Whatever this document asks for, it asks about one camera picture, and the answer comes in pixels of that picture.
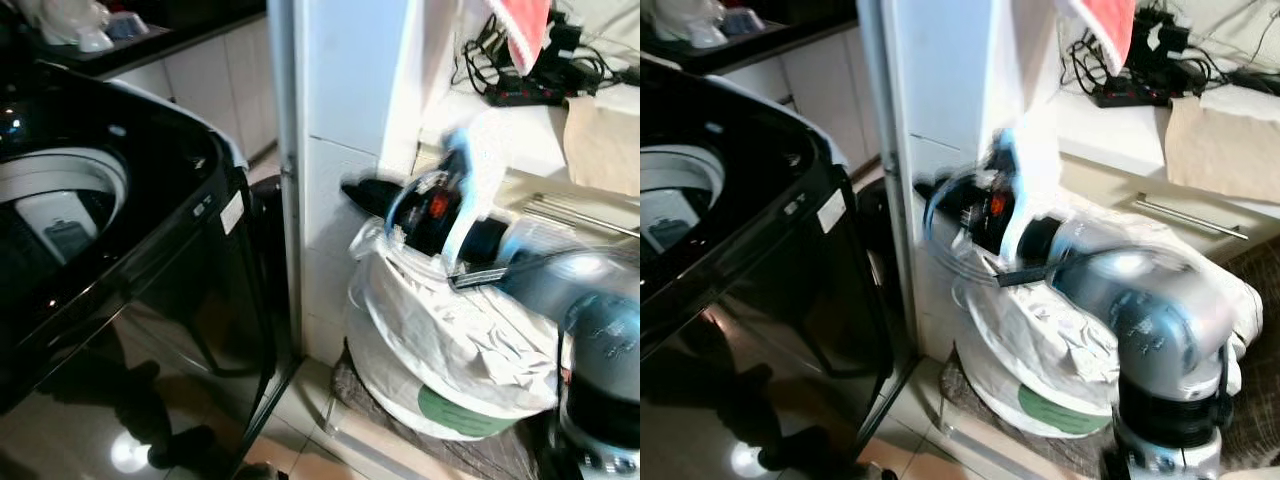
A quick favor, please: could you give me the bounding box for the black power strip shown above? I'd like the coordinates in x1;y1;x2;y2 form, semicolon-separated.
1090;84;1177;110
484;84;567;108

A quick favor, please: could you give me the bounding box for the white washer drum ring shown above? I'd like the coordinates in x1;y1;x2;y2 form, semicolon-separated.
0;147;131;263
640;143;727;256

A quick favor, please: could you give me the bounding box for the black top-load washing machine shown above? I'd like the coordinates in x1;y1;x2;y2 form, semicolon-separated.
640;55;916;480
0;58;293;480

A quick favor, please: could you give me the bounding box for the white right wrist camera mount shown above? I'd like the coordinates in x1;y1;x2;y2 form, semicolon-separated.
988;115;1063;277
438;125;513;283

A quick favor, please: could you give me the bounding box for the metal drawer handle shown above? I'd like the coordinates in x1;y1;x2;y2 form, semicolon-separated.
528;193;641;238
1134;193;1251;242

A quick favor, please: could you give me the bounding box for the bluish glass cup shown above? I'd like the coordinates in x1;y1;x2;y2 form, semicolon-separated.
104;8;149;43
720;6;768;38

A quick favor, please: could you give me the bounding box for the red towel with white edge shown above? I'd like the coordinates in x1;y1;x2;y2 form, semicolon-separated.
1066;0;1138;78
487;0;553;77

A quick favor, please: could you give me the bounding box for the dark kitchen counter top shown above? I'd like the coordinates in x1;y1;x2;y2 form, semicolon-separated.
640;0;861;77
28;0;269;79

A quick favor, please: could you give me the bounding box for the brown paper sheet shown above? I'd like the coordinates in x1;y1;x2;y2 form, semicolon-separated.
563;93;641;198
1164;93;1280;207

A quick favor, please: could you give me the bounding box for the grey vertical pipe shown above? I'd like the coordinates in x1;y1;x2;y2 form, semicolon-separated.
264;0;303;363
854;0;918;363

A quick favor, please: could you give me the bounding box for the white cup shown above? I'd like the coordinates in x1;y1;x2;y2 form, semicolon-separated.
38;0;113;53
652;0;728;50

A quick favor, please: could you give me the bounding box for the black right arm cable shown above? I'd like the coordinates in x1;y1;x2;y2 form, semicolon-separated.
384;168;521;293
924;168;1081;291

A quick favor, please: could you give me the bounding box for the black power adapter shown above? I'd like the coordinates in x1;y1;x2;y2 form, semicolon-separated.
1143;8;1193;63
545;10;586;69

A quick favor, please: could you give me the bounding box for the brown speckled floor mat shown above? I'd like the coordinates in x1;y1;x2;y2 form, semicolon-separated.
332;348;561;480
938;350;1136;480

